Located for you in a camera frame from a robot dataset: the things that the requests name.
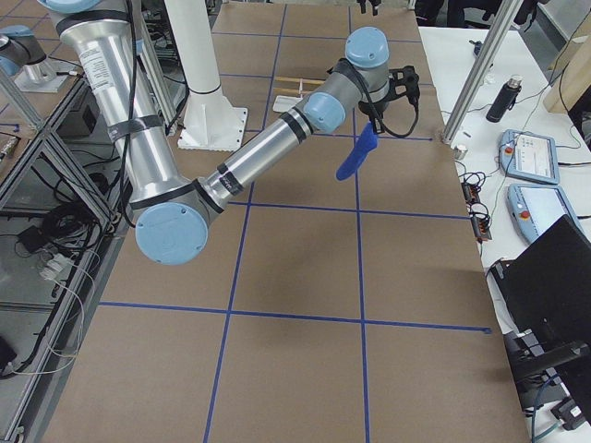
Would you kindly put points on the black laptop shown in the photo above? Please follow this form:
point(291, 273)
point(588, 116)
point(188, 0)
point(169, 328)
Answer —
point(547, 288)

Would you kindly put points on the lower teach pendant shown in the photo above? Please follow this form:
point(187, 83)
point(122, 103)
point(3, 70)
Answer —
point(536, 207)

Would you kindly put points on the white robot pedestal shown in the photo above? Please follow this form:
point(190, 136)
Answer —
point(210, 121)

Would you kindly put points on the white wooden towel rack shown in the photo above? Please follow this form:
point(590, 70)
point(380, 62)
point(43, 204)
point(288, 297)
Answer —
point(290, 91)

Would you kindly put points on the black water bottle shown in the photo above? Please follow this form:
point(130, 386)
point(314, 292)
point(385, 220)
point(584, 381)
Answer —
point(505, 99)

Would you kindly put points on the small silver cylinder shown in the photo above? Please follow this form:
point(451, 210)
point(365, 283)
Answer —
point(459, 152)

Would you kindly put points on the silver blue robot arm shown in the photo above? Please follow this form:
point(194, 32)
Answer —
point(175, 213)

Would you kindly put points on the blue grey towel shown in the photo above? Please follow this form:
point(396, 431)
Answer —
point(366, 143)

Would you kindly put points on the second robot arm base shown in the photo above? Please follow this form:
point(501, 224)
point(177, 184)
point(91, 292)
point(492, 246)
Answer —
point(23, 58)

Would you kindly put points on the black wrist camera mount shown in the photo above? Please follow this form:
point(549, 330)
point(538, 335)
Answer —
point(403, 82)

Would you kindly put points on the teach pendant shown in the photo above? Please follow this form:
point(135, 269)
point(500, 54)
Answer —
point(536, 207)
point(528, 156)

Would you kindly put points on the upper black usb hub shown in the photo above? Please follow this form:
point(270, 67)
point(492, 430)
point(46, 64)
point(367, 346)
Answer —
point(471, 193)

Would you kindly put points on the black usb hub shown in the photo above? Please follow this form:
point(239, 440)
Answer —
point(471, 193)
point(480, 229)

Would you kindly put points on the brown paper table cover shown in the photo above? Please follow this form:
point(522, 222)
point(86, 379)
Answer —
point(319, 310)

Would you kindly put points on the upper teach pendant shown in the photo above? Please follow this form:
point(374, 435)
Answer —
point(528, 156)

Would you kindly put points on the lower black usb hub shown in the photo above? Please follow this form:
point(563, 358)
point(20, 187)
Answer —
point(480, 229)

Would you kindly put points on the wooden board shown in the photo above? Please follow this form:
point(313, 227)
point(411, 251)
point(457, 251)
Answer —
point(574, 81)

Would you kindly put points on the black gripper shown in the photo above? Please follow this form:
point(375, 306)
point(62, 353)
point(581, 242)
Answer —
point(369, 110)

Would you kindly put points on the aluminium frame post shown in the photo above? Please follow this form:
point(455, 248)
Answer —
point(492, 43)

